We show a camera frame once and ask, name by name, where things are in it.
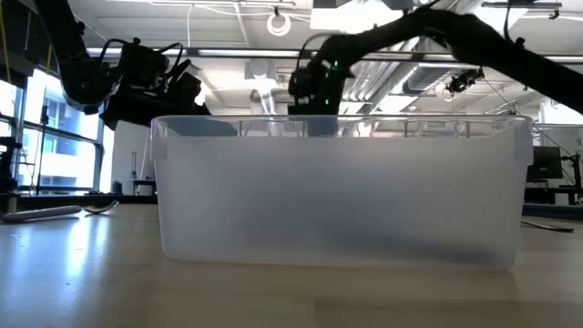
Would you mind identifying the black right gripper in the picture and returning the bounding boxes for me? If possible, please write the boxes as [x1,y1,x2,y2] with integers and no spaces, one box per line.
[287,38,353,138]

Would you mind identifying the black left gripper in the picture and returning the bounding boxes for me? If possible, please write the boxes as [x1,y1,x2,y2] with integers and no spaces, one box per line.
[98,70,239,138]

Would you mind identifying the translucent plastic bin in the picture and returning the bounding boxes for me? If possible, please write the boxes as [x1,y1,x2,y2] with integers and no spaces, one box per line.
[149,113,535,272]

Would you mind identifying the white ceiling ducts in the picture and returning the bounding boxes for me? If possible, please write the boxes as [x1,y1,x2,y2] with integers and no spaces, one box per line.
[339,36,423,116]

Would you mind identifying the silver spoon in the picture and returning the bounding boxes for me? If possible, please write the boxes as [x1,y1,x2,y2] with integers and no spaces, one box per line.
[83,200,121,216]

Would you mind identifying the black tripod stand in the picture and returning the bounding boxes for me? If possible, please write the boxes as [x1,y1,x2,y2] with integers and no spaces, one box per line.
[35,104,50,196]

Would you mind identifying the black computer monitor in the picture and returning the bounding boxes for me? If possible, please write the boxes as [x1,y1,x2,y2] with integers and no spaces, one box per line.
[527,145,564,181]

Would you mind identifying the dark background desk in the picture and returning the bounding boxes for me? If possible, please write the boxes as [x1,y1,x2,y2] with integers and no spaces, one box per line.
[523,179,583,206]

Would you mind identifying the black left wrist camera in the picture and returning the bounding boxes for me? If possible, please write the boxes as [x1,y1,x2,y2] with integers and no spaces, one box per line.
[118,38,170,86]

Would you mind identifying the dark horizontal frame bar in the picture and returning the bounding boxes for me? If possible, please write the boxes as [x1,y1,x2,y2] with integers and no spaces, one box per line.
[86,47,583,64]

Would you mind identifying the white coiled cable ring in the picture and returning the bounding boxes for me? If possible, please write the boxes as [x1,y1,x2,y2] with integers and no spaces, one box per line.
[266,12,292,38]

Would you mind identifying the black clamp-mounted camera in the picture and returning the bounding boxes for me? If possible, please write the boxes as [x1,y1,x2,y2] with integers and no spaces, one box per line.
[445,67,486,96]

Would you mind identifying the yellow hanging cable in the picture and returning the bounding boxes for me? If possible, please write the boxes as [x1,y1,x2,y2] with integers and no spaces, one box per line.
[0,0,12,86]

